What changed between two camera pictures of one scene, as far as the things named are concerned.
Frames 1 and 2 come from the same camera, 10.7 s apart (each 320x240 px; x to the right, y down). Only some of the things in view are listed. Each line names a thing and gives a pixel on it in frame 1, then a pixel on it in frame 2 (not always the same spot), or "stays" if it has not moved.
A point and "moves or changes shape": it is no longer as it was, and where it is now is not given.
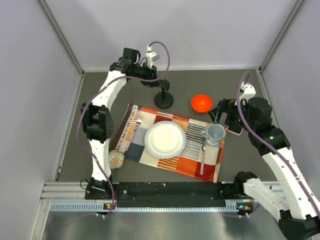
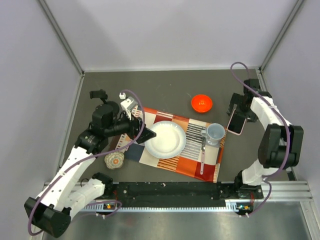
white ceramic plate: [165, 139] stays
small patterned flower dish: [115, 159] stays
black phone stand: [163, 100] moves or changes shape
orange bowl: [202, 103] stays
